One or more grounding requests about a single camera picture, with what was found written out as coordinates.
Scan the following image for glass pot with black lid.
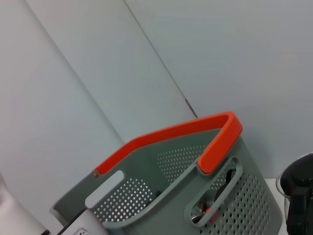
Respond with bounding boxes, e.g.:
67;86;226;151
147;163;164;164
275;153;313;235

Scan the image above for grey perforated storage bin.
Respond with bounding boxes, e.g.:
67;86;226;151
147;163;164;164
50;127;284;235

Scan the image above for orange bin handle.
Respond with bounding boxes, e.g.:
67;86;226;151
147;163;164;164
94;111;243;175

